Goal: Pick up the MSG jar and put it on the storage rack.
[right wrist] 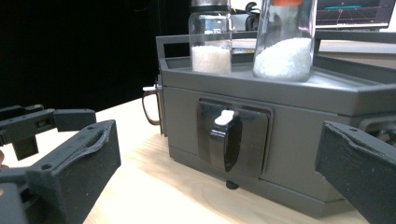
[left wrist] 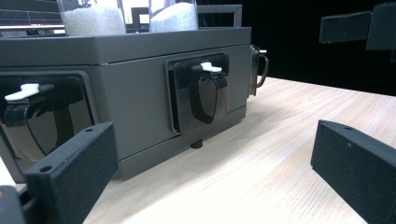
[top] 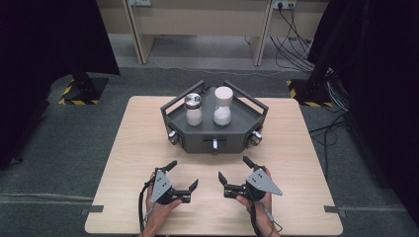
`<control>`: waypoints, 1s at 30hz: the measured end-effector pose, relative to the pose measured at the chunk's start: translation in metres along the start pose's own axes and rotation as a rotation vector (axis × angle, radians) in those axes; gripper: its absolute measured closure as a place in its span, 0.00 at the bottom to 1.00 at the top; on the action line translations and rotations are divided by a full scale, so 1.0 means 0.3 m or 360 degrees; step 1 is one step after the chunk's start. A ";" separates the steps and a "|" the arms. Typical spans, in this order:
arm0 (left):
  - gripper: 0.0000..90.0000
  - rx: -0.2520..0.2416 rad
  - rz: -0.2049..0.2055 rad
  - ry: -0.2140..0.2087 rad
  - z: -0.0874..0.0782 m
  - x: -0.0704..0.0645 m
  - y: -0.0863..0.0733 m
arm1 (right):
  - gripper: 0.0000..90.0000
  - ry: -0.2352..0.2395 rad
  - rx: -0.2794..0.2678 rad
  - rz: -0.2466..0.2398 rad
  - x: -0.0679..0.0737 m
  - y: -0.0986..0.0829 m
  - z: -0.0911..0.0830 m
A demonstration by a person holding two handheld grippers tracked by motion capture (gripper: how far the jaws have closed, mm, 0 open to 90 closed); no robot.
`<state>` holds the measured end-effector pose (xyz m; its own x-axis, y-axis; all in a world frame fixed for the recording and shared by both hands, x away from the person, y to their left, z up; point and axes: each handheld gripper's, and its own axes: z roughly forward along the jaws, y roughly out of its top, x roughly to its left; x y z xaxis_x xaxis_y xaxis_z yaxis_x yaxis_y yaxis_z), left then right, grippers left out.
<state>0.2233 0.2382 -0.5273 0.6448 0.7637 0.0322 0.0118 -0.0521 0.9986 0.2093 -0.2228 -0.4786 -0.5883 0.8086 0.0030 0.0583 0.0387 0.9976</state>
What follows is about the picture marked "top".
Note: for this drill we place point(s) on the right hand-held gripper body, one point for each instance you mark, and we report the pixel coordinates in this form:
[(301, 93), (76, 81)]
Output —
[(262, 184)]

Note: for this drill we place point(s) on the stand base with striped tape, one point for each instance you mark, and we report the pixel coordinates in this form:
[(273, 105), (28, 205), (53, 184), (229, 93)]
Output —
[(309, 95), (82, 92)]

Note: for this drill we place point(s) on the glass bottle with white cap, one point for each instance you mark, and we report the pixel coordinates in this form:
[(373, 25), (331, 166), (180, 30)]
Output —
[(223, 115)]

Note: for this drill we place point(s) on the glass jar with metal lid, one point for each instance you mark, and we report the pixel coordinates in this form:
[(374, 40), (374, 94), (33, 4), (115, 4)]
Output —
[(193, 117)]

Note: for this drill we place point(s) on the white wall socket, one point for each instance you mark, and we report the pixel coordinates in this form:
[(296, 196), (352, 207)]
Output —
[(140, 2)]

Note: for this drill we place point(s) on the white rack lever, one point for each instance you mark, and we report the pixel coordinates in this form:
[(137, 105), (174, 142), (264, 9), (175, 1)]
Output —
[(173, 135), (256, 135), (214, 144)]

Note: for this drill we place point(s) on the person's left hand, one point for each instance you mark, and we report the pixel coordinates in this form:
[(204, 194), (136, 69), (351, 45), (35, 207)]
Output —
[(161, 212)]

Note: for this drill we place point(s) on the black curtain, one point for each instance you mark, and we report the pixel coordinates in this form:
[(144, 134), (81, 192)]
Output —
[(378, 82), (39, 65)]

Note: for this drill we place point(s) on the person's right hand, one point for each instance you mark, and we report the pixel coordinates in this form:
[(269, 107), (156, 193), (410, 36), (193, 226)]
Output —
[(260, 205)]

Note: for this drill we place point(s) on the grey tape patch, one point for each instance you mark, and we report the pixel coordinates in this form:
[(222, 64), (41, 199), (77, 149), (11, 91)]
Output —
[(333, 209), (93, 208)]

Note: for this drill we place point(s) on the light wooden desk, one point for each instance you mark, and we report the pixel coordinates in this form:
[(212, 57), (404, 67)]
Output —
[(204, 19)]

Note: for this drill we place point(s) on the white power strip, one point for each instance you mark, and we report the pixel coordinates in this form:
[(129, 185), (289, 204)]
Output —
[(284, 4)]

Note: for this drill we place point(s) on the dark grey seasoning rack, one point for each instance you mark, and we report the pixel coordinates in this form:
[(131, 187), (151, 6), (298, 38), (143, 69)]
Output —
[(204, 133)]

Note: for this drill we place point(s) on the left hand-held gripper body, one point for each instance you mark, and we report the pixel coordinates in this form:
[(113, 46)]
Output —
[(161, 186)]

